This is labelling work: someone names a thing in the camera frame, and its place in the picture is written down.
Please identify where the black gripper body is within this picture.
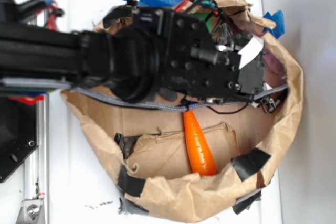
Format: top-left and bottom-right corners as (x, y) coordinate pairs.
(131, 7), (266, 102)

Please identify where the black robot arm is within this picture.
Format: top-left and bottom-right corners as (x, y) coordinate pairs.
(1, 0), (266, 104)

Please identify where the green rectangular block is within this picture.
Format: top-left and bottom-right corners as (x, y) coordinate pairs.
(191, 13), (212, 32)

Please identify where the white paper label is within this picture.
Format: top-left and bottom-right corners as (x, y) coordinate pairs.
(238, 36), (264, 70)

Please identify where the black tape top left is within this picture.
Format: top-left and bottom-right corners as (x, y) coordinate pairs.
(102, 5), (136, 28)

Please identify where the black tape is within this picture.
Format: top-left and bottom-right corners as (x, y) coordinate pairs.
(102, 5), (136, 28)
(117, 165), (146, 197)
(231, 148), (271, 181)

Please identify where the blue tape right piece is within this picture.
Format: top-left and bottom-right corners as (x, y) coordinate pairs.
(263, 10), (285, 39)

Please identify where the brown paper bag bin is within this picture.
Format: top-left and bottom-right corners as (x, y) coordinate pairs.
(61, 0), (304, 223)

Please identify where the orange plastic carrot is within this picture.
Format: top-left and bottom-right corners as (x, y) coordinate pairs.
(183, 110), (217, 176)

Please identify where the black tape bottom right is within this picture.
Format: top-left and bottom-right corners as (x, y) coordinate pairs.
(231, 148), (271, 181)

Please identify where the black tape bottom left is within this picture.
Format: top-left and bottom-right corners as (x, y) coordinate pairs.
(117, 165), (146, 197)

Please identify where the grey braided cable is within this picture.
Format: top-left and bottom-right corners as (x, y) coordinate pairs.
(0, 77), (288, 111)

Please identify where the aluminium extrusion rail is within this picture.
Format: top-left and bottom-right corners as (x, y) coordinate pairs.
(23, 0), (50, 224)

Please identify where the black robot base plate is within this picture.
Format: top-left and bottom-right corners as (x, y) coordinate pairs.
(1, 98), (37, 183)

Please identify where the metal corner bracket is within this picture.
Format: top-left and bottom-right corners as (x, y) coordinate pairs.
(16, 199), (45, 224)

